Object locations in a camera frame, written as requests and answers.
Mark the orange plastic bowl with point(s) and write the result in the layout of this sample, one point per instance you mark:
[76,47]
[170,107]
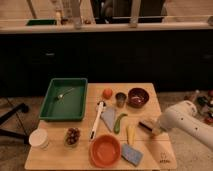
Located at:
[105,151]

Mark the green plastic tray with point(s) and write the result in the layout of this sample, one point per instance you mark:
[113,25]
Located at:
[71,107]

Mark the dark red bowl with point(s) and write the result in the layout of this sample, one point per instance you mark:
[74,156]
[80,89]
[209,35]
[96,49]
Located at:
[137,97]

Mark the blue sponge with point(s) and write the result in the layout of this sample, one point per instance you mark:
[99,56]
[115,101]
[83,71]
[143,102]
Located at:
[131,155]

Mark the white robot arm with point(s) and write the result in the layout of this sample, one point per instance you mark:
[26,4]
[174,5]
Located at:
[182,116]

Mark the white paper cup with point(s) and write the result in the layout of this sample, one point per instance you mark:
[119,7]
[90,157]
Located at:
[39,138]

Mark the black whiteboard eraser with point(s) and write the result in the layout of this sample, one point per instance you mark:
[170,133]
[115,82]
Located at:
[145,125]

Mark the black chair base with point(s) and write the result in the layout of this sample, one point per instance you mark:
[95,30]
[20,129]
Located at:
[24,109]

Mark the metal spoon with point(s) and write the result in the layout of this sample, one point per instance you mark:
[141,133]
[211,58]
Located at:
[60,96]

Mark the small metal cup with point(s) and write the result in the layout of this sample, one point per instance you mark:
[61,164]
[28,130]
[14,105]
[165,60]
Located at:
[120,99]

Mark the green bin on counter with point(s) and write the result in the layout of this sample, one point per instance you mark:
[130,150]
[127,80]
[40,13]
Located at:
[41,22]

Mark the grey blue cloth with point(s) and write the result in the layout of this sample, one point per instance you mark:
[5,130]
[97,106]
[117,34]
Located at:
[108,117]

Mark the orange tomato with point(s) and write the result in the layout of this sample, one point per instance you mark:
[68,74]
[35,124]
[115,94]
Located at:
[107,93]

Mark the green chili pepper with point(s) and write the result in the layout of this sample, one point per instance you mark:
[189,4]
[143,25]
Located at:
[117,123]

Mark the yellow banana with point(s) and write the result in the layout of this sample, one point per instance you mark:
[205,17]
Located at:
[130,134]

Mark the bunch of red grapes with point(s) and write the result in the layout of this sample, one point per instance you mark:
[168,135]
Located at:
[72,137]

